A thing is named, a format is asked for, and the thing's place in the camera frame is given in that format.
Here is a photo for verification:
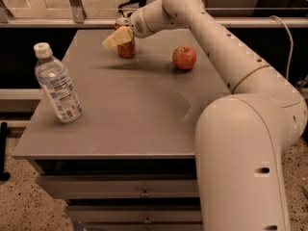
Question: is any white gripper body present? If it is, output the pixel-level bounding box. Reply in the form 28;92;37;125
129;8;153;39

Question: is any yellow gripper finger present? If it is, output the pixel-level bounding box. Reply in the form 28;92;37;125
102;26;134;48

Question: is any red coke can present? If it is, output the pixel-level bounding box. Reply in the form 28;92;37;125
115;17;135;59

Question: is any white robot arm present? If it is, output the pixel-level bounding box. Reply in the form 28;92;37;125
103;0;307;231

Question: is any clear plastic water bottle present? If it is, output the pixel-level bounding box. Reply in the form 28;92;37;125
34;42;82;123

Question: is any metal window railing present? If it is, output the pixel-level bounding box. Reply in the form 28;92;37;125
0;0;308;28

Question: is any red apple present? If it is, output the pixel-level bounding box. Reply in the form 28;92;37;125
172;45;196;70

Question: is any grey drawer cabinet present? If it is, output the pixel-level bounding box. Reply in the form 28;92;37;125
13;29;229;231

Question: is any top grey drawer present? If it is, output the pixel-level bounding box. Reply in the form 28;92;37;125
37;174;199;199

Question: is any grey drawer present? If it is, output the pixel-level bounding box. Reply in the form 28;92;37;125
37;174;199;199
65;206;202;224

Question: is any black pole stand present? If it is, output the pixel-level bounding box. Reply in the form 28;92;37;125
0;122;11;182

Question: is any white cable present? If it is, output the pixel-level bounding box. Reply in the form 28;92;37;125
269;14;295;82

